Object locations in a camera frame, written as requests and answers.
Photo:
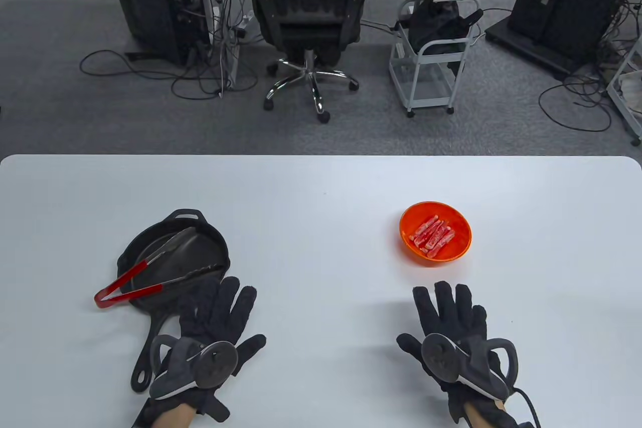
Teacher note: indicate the black wrist sensor box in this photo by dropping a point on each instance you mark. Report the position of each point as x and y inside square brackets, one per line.
[145, 415]

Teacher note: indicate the orange plastic bowl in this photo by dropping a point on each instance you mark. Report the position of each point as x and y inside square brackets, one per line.
[454, 220]

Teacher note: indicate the red white crab stick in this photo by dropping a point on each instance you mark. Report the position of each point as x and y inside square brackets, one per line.
[424, 228]
[435, 237]
[429, 233]
[440, 241]
[443, 246]

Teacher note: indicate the black cast iron pan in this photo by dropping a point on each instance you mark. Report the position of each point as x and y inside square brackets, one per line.
[200, 252]

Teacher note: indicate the person's left hand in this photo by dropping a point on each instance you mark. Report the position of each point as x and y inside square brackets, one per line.
[220, 307]

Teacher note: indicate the person's right forearm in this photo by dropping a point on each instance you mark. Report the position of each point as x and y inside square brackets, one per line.
[474, 415]

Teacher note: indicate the white rolling cart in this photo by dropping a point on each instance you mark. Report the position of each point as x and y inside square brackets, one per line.
[412, 82]

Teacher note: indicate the grey handheld controller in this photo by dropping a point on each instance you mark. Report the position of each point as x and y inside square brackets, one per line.
[215, 363]
[439, 355]

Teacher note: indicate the white desk leg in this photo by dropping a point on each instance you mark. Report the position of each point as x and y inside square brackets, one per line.
[229, 66]

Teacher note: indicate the black computer tower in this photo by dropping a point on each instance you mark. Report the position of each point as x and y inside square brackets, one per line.
[145, 1]

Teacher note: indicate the white metal rack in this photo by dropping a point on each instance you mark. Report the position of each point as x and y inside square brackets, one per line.
[633, 89]

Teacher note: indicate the white power strip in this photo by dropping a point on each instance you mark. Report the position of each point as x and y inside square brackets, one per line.
[246, 21]

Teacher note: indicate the person's right hand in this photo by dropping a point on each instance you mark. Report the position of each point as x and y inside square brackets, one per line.
[451, 307]

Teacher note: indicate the person's left forearm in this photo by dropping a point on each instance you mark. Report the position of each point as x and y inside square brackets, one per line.
[175, 419]

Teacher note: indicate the black bag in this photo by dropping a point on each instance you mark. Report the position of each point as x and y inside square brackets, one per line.
[436, 26]

